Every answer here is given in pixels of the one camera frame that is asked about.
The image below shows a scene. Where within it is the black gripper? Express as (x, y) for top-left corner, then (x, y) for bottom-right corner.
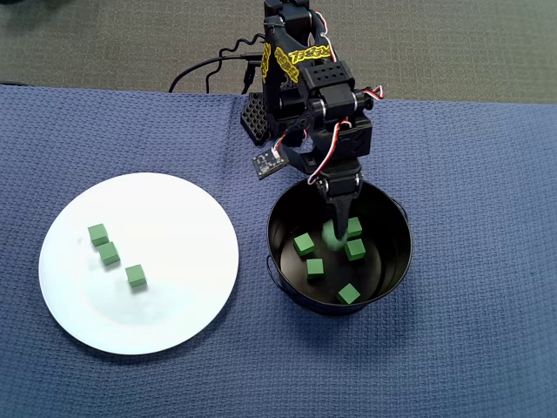
(310, 117), (374, 243)

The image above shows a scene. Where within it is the white round plate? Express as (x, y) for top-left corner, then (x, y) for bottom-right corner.
(37, 172), (240, 356)

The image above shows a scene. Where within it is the black metal bucket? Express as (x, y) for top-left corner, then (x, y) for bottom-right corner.
(265, 173), (413, 317)

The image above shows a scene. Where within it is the blue woven tablecloth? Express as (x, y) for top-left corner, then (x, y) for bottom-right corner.
(0, 82), (557, 418)

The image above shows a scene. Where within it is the red white black servo cable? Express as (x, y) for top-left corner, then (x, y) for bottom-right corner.
(359, 84), (385, 104)
(306, 121), (353, 186)
(309, 7), (339, 62)

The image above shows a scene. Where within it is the black wire bucket handle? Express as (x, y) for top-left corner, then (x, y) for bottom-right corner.
(265, 253), (308, 309)

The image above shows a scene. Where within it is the black camera circuit board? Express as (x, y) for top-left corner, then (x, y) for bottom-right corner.
(251, 145), (288, 181)

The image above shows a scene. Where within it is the black power cable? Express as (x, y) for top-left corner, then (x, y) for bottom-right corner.
(168, 51), (262, 94)

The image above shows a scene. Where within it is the black wavy cable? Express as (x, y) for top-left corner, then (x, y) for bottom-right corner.
(204, 36), (267, 94)

